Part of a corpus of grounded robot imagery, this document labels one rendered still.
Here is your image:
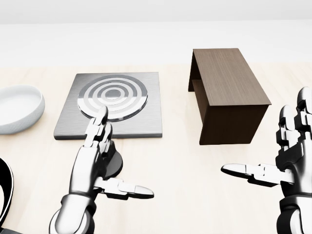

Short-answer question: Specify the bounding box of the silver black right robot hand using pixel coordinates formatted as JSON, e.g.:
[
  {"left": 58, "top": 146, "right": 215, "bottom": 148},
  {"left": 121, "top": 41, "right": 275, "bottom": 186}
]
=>
[{"left": 220, "top": 86, "right": 312, "bottom": 202}]

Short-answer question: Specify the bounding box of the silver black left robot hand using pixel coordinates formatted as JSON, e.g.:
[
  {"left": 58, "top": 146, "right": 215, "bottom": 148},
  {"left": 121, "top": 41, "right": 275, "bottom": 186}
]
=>
[{"left": 60, "top": 105, "right": 155, "bottom": 201}]

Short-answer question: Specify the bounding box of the round black stove knob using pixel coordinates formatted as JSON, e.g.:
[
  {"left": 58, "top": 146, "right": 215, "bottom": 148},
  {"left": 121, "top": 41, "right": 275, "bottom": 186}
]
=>
[{"left": 102, "top": 140, "right": 124, "bottom": 179}]

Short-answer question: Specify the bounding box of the flat grey stove plate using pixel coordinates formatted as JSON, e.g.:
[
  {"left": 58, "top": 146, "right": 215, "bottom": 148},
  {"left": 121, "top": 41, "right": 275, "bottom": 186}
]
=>
[{"left": 53, "top": 71, "right": 163, "bottom": 141}]

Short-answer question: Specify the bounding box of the black and white round dish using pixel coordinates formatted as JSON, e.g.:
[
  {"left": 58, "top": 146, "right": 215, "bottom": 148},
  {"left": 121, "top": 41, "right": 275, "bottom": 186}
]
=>
[{"left": 0, "top": 156, "right": 15, "bottom": 222}]

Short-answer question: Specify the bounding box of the white ceramic bowl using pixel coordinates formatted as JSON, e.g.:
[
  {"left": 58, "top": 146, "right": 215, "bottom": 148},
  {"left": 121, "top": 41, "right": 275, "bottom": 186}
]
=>
[{"left": 0, "top": 84, "right": 46, "bottom": 136}]

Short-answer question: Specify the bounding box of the dark brown wooden shelf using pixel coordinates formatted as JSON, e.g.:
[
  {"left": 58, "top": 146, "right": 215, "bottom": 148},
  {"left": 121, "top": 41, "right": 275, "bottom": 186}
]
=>
[{"left": 188, "top": 47, "right": 272, "bottom": 146}]

